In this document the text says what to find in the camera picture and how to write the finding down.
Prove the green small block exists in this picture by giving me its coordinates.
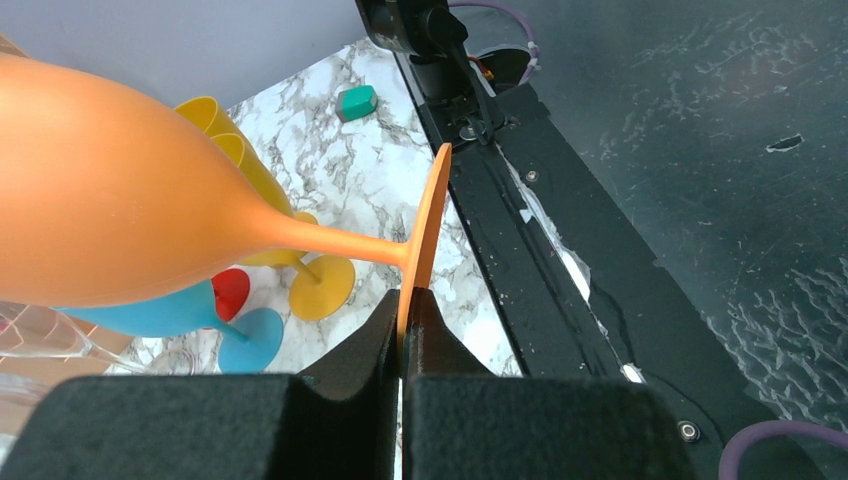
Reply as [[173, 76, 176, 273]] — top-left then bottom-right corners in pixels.
[[335, 85, 378, 122]]

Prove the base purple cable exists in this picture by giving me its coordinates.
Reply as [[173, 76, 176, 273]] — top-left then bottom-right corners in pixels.
[[717, 419, 848, 480], [447, 0, 541, 91]]

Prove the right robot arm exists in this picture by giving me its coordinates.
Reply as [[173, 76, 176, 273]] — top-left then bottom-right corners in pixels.
[[356, 1, 503, 145]]

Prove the yellow wine glass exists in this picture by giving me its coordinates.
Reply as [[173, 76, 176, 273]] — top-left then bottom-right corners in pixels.
[[173, 95, 321, 270], [210, 132, 358, 324]]

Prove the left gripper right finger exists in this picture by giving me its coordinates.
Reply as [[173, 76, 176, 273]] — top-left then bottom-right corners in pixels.
[[402, 288, 696, 479]]

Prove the clear wine glass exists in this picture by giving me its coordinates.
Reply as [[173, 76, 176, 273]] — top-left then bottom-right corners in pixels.
[[1, 372, 52, 406], [1, 302, 197, 375]]

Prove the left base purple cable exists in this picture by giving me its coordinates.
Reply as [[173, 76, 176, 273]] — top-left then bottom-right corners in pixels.
[[717, 419, 848, 480]]

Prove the blue wine glass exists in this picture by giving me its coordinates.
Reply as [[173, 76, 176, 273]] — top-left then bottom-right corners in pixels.
[[57, 280, 284, 374]]

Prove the orange wine glass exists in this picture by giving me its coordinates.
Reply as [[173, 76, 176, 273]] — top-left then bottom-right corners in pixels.
[[1, 54, 452, 333]]

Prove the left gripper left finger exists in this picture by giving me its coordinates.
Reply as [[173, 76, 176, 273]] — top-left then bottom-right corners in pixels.
[[1, 290, 398, 479]]

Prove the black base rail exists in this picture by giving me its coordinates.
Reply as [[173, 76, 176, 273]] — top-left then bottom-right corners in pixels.
[[402, 62, 773, 479]]

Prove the red wine glass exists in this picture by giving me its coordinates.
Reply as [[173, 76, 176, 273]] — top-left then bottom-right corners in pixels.
[[211, 268, 251, 323]]

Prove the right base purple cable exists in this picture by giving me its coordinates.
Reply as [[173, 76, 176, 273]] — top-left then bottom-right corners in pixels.
[[447, 0, 541, 91]]

